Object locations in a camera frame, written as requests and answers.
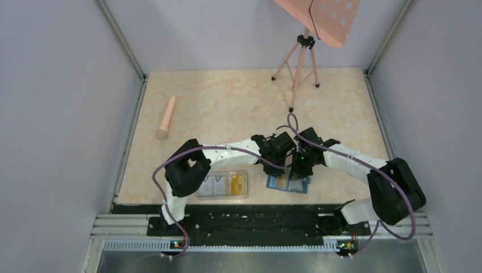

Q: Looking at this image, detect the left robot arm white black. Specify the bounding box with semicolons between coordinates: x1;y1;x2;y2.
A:
160;132;296;235

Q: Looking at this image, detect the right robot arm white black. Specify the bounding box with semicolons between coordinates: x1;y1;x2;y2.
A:
289;127;426;234

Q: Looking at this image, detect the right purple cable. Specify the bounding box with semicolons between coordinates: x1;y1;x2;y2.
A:
286;113;417;257

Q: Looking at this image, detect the aluminium slotted rail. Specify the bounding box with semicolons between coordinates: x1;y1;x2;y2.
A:
103;238;354;254

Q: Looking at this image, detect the blue card holder wallet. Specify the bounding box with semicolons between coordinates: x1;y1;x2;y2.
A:
266;176;311;194

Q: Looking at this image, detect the silver VIP card left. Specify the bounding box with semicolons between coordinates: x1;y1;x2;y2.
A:
198;176;214;197

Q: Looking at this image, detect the pink tripod stand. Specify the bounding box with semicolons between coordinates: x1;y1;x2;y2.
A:
271;27;320;113

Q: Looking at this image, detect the pink perforated board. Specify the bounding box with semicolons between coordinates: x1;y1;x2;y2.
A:
275;0;362;48

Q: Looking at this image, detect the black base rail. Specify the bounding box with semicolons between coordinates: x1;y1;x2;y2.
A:
112;204;372;247

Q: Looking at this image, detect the clear acrylic card stand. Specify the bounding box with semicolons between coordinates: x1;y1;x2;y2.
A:
194;171;248;200

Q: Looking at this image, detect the pink cylindrical handle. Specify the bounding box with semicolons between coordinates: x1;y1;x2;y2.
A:
155;96;177;140

